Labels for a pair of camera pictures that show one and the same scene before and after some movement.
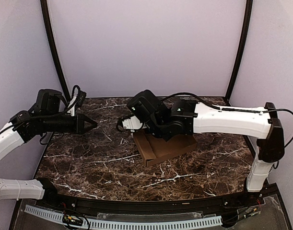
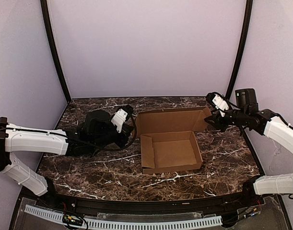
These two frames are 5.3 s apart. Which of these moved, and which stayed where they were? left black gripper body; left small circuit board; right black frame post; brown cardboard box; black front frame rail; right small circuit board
Moved: brown cardboard box; left black gripper body
Stayed: black front frame rail; right black frame post; right small circuit board; left small circuit board
